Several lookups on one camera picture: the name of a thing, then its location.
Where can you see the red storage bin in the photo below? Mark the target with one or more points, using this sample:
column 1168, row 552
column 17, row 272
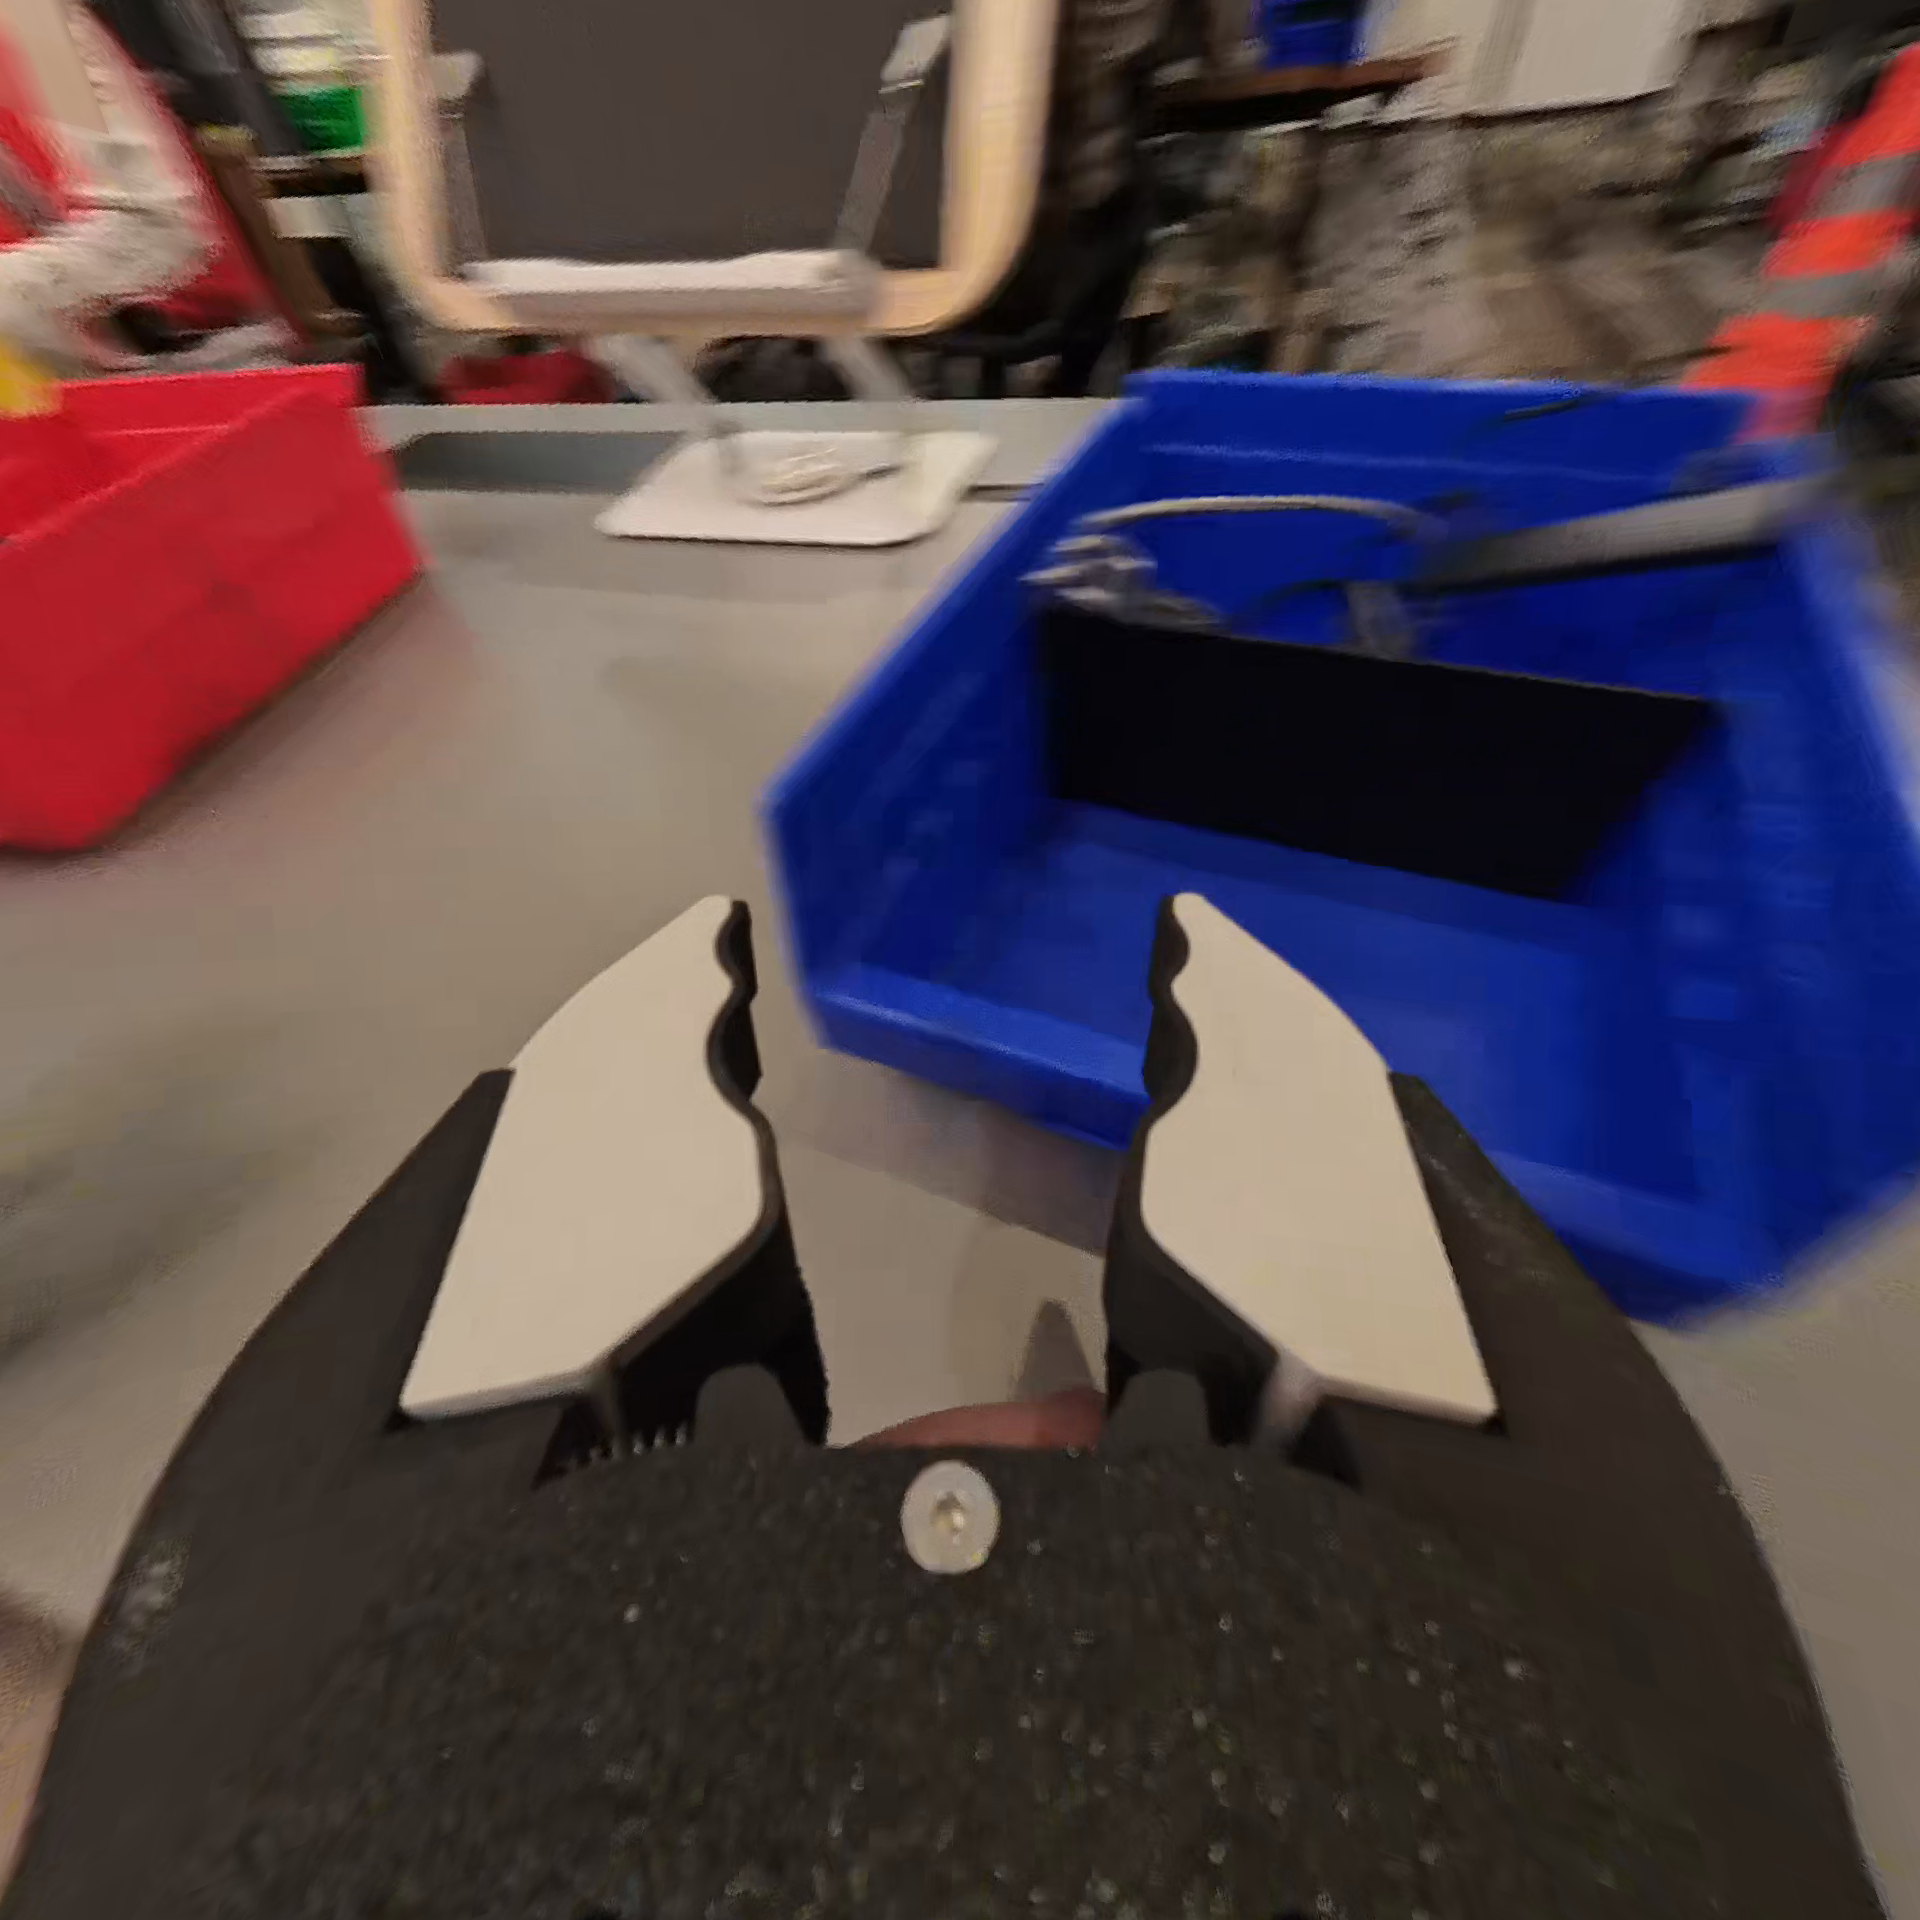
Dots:
column 180, row 599

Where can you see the grey desk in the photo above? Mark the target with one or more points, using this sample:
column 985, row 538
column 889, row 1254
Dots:
column 524, row 779

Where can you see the wood-framed black board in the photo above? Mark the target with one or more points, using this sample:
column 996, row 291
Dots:
column 676, row 137

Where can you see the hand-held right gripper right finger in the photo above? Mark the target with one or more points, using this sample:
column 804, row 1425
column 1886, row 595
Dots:
column 1307, row 1200

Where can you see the black bin divider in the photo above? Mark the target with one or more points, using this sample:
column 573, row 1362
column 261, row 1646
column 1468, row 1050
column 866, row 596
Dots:
column 1353, row 749

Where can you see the grey USB hub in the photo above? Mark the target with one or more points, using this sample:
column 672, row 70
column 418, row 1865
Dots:
column 1621, row 539

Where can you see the blue storage bin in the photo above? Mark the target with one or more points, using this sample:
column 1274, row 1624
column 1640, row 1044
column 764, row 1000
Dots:
column 974, row 779

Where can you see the orange traffic cone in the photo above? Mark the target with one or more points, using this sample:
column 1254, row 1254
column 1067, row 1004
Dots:
column 1831, row 255

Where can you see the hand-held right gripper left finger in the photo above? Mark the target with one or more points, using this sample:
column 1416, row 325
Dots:
column 601, row 1200

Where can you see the white folding stand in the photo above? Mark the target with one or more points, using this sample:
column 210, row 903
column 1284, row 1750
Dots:
column 810, row 495

